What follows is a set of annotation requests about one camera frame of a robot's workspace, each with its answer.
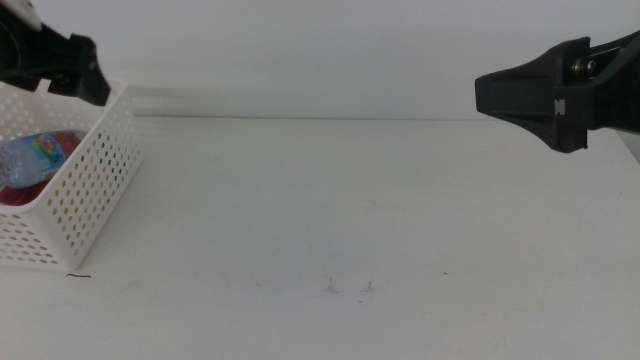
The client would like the clear water bottle blue cap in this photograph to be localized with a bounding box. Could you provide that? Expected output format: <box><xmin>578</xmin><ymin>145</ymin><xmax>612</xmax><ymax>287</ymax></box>
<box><xmin>0</xmin><ymin>130</ymin><xmax>69</xmax><ymax>190</ymax></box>

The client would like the red cola can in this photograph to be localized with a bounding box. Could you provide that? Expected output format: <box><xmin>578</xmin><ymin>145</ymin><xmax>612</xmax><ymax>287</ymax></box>
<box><xmin>0</xmin><ymin>129</ymin><xmax>89</xmax><ymax>207</ymax></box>

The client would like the white perforated plastic basket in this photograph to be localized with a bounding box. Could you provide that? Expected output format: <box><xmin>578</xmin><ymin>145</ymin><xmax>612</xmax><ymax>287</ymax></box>
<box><xmin>0</xmin><ymin>77</ymin><xmax>143</xmax><ymax>273</ymax></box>

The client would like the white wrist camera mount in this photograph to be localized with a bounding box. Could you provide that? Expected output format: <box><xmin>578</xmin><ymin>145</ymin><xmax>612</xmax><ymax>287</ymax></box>
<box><xmin>0</xmin><ymin>0</ymin><xmax>43</xmax><ymax>32</ymax></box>

